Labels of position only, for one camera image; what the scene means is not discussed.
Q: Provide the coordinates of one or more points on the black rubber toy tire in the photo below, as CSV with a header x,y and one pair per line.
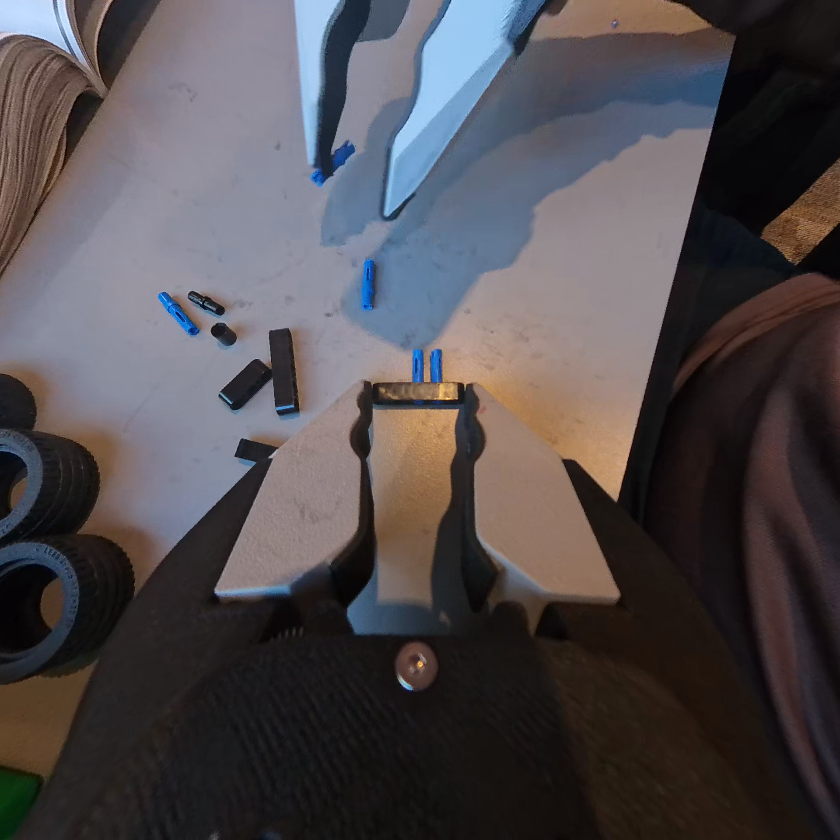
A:
x,y
16,403

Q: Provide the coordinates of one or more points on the black toy connector pin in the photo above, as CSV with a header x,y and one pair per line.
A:
x,y
207,302

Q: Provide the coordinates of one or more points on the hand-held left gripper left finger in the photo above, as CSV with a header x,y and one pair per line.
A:
x,y
295,518

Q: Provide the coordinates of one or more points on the blue toy connector pin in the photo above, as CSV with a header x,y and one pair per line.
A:
x,y
342,155
437,365
368,284
418,365
177,313

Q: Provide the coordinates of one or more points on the black toy bushing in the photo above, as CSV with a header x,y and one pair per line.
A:
x,y
226,338

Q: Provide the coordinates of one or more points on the green plastic bin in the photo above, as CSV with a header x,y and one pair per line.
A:
x,y
18,794

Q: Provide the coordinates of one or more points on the person's brown sweater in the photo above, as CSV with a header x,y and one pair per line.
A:
x,y
774,525

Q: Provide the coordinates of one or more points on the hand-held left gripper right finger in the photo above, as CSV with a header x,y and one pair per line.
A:
x,y
538,518

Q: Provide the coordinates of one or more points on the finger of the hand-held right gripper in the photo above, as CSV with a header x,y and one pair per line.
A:
x,y
466,65
312,65

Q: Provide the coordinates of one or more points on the long black toy beam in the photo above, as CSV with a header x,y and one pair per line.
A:
x,y
413,392
283,371

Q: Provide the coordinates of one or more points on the white desk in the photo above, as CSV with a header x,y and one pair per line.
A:
x,y
525,262

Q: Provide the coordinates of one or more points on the open instruction booklet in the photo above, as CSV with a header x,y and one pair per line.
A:
x,y
33,131

